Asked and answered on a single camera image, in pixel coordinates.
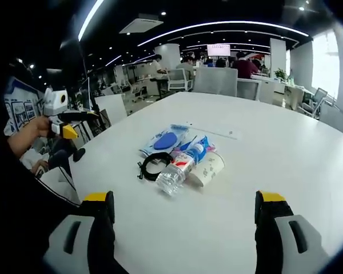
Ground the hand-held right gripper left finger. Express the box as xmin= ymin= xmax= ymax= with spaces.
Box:
xmin=44 ymin=190 xmax=123 ymax=274

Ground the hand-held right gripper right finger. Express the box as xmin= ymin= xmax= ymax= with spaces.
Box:
xmin=254 ymin=190 xmax=329 ymax=274

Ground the blue mouse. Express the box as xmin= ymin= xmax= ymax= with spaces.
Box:
xmin=138 ymin=123 xmax=190 ymax=158

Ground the black cable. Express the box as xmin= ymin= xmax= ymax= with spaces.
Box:
xmin=136 ymin=152 xmax=173 ymax=182

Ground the white paper cup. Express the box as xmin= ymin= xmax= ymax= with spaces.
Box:
xmin=186 ymin=151 xmax=226 ymax=188

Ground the clear plastic water bottle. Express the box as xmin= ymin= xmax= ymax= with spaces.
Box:
xmin=155 ymin=143 xmax=206 ymax=198

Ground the blue plastic packet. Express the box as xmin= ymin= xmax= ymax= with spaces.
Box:
xmin=179 ymin=135 xmax=218 ymax=161

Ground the person's left hand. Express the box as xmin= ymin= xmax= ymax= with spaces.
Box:
xmin=28 ymin=115 xmax=53 ymax=138

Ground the dark computer monitor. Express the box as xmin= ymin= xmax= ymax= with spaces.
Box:
xmin=79 ymin=77 xmax=94 ymax=111

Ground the small black object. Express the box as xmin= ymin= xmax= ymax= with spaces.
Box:
xmin=72 ymin=148 xmax=87 ymax=162

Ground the person's dark clothing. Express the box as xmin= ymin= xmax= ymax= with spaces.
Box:
xmin=0 ymin=136 xmax=83 ymax=274

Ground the white table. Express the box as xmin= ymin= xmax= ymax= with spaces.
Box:
xmin=41 ymin=91 xmax=343 ymax=274

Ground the white mesh office chair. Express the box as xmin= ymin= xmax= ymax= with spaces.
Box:
xmin=166 ymin=68 xmax=195 ymax=92

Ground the ceiling air vent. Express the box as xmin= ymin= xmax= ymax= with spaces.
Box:
xmin=119 ymin=18 xmax=165 ymax=35

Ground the grey mesh office chair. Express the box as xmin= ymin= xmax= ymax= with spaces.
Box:
xmin=301 ymin=87 xmax=329 ymax=115

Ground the green potted plant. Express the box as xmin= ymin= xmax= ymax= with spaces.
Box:
xmin=274 ymin=67 xmax=289 ymax=83

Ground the blue white wall poster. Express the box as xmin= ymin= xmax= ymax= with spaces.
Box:
xmin=3 ymin=77 xmax=40 ymax=136

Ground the wall screen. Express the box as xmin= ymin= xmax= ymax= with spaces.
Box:
xmin=206 ymin=43 xmax=232 ymax=57

